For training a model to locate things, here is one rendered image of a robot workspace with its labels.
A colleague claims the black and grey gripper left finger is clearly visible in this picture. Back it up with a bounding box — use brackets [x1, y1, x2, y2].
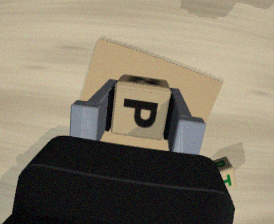
[70, 79, 117, 141]

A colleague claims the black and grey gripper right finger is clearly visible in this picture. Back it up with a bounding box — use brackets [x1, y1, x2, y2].
[163, 88, 206, 155]

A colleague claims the tan flat mat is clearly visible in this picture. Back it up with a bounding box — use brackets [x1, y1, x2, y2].
[80, 38, 223, 151]

